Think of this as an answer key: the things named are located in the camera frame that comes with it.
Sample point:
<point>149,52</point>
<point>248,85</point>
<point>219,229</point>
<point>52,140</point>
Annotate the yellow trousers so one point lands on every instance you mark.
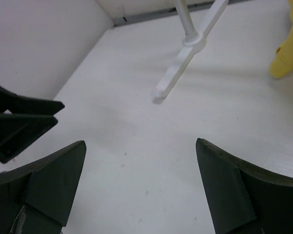
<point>282,64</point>

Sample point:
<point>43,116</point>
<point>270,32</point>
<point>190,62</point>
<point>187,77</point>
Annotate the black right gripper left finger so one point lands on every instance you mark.
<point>37,198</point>

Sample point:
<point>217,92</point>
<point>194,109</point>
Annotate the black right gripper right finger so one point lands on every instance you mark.
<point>244,198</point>

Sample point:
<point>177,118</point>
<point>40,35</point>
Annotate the white clothes rack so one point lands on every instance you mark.
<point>193,43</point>

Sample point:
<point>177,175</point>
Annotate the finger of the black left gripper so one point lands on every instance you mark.
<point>26,105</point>
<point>19,131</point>

